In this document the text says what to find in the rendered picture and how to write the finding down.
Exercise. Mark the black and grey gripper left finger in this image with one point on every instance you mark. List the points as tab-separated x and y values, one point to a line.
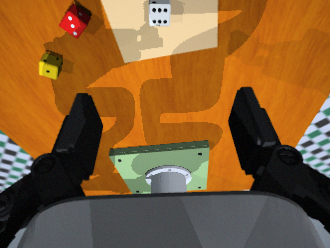
57	175

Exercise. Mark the beige flat mat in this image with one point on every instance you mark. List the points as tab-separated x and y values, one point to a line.
193	26

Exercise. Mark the yellow die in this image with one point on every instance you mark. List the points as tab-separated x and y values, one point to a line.
50	66

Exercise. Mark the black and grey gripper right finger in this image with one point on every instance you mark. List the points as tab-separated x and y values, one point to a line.
278	168

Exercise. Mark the red die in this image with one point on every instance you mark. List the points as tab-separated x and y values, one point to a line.
75	21

